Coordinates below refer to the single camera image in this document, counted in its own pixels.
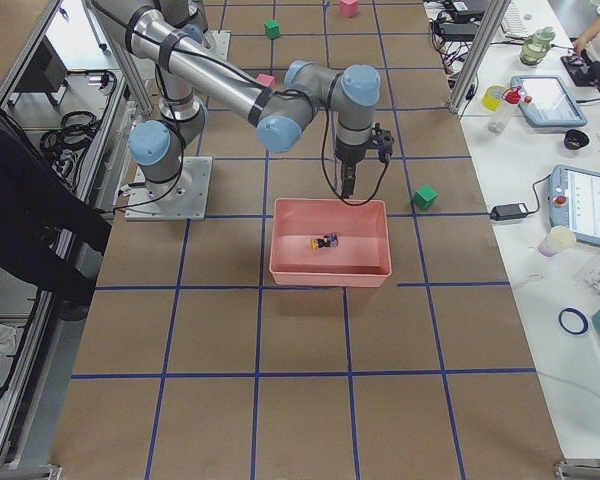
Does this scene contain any green cube near gripper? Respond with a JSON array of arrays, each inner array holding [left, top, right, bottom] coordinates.
[[412, 184, 438, 210]]

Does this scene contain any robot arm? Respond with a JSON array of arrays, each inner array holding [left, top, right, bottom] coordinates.
[[154, 0, 213, 48], [93, 1, 393, 199]]

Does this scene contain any green water bottle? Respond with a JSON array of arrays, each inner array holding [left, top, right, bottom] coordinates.
[[519, 26, 555, 66]]

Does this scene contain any aluminium frame post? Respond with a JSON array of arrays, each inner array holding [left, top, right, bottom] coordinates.
[[447, 0, 510, 113]]

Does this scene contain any pink cube near gripper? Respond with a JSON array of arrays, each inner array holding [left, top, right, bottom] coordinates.
[[339, 0, 359, 19]]

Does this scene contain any pink plastic bin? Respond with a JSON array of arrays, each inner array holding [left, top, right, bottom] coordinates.
[[269, 198, 392, 287]]

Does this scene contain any black cloth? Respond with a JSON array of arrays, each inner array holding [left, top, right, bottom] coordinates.
[[0, 108, 111, 305]]

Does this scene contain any pink cube centre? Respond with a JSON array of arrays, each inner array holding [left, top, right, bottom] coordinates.
[[256, 73, 276, 90]]

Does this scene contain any black power adapter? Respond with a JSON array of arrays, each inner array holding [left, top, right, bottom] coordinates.
[[489, 203, 530, 221]]

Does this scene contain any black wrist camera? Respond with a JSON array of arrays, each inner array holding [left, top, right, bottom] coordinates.
[[369, 122, 394, 164]]

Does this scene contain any lower teach pendant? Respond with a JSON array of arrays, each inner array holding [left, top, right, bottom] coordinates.
[[548, 164, 600, 246]]

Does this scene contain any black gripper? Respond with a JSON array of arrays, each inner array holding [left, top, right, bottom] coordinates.
[[337, 144, 366, 198]]

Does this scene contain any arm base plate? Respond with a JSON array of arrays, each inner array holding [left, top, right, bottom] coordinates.
[[200, 30, 230, 70], [124, 156, 213, 221]]

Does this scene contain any blue tape ring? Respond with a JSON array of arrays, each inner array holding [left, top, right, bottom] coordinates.
[[558, 308, 590, 337]]

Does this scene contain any green cube front left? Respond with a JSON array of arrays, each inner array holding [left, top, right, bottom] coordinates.
[[263, 19, 281, 40]]

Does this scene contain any yellow tape roll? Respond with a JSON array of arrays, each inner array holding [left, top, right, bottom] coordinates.
[[481, 85, 507, 112]]

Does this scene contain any teach pendant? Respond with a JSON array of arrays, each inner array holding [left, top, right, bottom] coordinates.
[[548, 164, 600, 246], [510, 75, 588, 129]]

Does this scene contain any upper teach pendant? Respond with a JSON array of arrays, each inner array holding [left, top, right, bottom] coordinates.
[[510, 75, 588, 129]]

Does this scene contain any yellow push button switch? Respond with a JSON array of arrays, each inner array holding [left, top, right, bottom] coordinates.
[[310, 232, 339, 251]]

